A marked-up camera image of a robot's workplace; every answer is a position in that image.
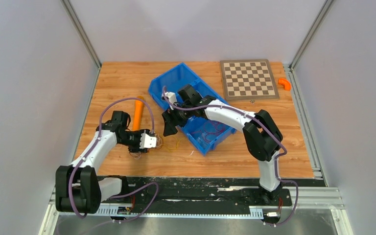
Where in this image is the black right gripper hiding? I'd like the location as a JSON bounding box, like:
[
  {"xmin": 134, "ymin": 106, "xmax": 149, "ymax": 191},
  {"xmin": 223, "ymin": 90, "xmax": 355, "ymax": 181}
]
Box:
[{"xmin": 163, "ymin": 102, "xmax": 194, "ymax": 137}]

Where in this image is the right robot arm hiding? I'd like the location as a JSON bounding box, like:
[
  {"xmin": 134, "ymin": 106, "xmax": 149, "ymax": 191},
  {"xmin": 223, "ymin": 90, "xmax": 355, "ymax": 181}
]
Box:
[{"xmin": 162, "ymin": 85, "xmax": 284, "ymax": 205}]

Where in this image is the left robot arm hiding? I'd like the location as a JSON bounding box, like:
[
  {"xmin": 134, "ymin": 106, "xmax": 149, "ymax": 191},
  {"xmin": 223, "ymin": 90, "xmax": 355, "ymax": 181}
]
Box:
[{"xmin": 55, "ymin": 111, "xmax": 157, "ymax": 215}]

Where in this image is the orange cylindrical toy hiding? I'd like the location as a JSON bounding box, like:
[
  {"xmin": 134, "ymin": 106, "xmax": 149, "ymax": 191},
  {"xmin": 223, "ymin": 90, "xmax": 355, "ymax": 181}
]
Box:
[{"xmin": 132, "ymin": 96, "xmax": 145, "ymax": 131}]

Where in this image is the blue plastic compartment bin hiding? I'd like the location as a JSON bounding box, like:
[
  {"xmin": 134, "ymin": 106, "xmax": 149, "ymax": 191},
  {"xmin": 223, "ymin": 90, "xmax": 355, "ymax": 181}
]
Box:
[{"xmin": 148, "ymin": 63, "xmax": 236, "ymax": 156}]

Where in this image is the wooden chessboard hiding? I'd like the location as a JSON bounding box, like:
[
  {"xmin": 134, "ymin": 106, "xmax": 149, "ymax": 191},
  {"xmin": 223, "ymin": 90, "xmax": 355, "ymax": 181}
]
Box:
[{"xmin": 220, "ymin": 59, "xmax": 280, "ymax": 100}]

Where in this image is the orange curved piece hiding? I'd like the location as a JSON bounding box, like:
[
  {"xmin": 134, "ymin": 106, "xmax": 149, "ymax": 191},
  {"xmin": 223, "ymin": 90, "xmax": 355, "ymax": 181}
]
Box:
[{"xmin": 278, "ymin": 78, "xmax": 291, "ymax": 91}]

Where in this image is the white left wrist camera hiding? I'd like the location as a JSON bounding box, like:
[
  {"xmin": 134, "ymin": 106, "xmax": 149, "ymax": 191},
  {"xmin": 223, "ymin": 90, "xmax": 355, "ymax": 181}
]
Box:
[{"xmin": 140, "ymin": 133, "xmax": 158, "ymax": 149}]

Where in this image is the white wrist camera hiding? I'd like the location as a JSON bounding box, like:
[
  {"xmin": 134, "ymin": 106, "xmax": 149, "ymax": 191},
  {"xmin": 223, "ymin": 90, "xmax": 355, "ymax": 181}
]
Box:
[
  {"xmin": 140, "ymin": 133, "xmax": 158, "ymax": 149},
  {"xmin": 163, "ymin": 92, "xmax": 177, "ymax": 105}
]

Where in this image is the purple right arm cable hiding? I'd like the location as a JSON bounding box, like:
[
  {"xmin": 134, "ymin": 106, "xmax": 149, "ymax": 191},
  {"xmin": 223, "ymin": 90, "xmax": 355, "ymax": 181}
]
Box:
[{"xmin": 162, "ymin": 86, "xmax": 299, "ymax": 227}]

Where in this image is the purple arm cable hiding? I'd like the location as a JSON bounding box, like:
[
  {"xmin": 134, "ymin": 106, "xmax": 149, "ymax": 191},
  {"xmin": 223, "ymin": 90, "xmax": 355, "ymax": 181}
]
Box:
[
  {"xmin": 162, "ymin": 86, "xmax": 299, "ymax": 227},
  {"xmin": 68, "ymin": 97, "xmax": 160, "ymax": 224}
]

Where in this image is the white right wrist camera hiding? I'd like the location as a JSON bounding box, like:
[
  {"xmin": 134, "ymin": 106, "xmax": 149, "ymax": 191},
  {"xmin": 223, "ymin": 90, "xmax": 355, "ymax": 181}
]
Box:
[{"xmin": 163, "ymin": 92, "xmax": 177, "ymax": 105}]

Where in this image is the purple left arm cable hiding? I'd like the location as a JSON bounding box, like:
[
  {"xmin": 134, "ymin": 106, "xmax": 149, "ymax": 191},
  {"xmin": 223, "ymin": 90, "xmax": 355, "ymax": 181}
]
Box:
[{"xmin": 68, "ymin": 97, "xmax": 160, "ymax": 224}]

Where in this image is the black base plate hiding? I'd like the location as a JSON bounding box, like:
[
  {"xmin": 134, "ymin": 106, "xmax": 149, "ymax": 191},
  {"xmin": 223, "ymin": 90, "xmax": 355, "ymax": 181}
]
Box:
[{"xmin": 94, "ymin": 175, "xmax": 327, "ymax": 216}]

